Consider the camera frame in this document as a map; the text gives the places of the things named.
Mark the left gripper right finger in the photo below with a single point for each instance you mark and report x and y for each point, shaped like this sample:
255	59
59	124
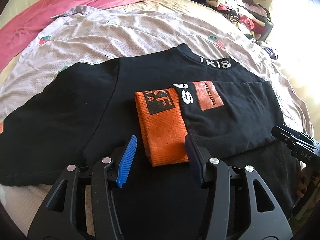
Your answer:
197	157

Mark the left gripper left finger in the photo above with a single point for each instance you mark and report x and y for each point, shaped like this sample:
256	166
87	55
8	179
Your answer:
125	161

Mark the black sweatshirt orange cuffs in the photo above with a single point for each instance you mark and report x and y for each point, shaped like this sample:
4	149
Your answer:
90	109

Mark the pink blanket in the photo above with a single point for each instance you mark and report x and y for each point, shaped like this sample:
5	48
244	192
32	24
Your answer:
24	27

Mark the lilac strawberry print bedsheet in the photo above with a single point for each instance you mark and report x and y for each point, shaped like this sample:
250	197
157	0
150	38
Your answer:
88	35

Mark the pile of folded clothes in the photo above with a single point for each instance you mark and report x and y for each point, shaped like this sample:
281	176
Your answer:
252	19

